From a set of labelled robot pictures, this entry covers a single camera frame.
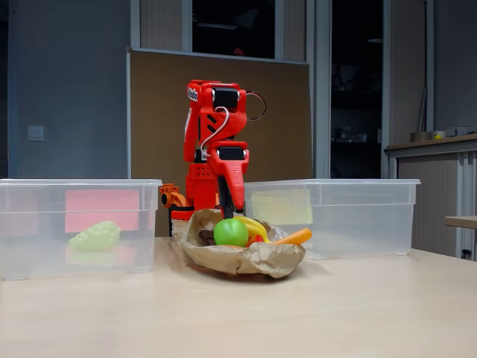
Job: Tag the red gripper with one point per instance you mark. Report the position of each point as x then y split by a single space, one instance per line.
232 168

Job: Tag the green toy apple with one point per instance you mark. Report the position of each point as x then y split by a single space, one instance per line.
231 233

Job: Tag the yellow toy banana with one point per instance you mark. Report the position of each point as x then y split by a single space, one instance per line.
257 227

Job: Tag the red toy chili pepper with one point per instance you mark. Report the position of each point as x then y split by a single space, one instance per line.
255 240

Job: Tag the orange toy waffle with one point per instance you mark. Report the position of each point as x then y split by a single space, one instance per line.
294 236

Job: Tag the pale green toy grapes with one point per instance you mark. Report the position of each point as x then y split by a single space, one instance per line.
95 236

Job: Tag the red robot arm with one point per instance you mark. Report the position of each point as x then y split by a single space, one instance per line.
201 182

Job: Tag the yellow-green paper label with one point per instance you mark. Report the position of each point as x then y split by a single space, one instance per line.
283 207

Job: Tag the pink paper label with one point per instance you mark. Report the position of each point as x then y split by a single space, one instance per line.
100 209

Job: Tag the clear plastic bin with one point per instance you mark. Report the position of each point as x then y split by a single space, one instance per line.
37 261
365 223

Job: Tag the orange printed clamp part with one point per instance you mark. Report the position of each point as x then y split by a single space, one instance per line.
171 195

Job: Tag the wooden base block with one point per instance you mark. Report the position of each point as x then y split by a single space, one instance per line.
177 227

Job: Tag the crumpled brown paper bag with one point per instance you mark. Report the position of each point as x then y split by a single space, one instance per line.
238 261

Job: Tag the brown cork board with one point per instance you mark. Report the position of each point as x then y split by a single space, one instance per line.
156 112

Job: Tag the grey shutter cabinet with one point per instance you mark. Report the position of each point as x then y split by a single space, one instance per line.
428 186

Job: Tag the wooden side table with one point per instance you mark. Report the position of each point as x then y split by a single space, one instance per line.
462 221

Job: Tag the white light switch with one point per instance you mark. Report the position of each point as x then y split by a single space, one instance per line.
35 133

